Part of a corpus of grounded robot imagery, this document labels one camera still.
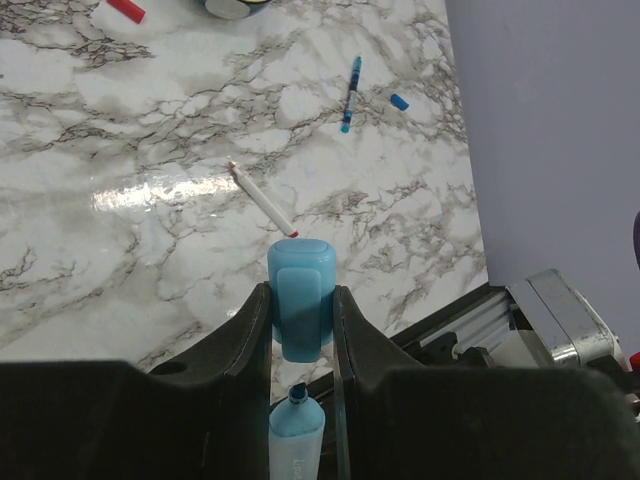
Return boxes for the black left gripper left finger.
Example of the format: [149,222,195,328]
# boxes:
[1,284,271,479]

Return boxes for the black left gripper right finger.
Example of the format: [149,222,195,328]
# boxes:
[333,285,639,479]

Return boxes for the white red-tipped marker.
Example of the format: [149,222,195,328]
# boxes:
[228,161,299,238]

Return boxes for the red pen cap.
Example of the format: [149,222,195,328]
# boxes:
[107,0,146,24]

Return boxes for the light blue highlighter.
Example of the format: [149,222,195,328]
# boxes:
[269,383,326,480]

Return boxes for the blue patterned pen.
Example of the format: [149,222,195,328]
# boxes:
[341,56,362,133]

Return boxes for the small blue pen cap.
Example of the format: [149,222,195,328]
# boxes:
[390,94,409,111]

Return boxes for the dark teal bowl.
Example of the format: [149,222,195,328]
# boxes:
[197,0,271,20]

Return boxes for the black front mounting rail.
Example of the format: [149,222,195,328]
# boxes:
[389,269,640,416]

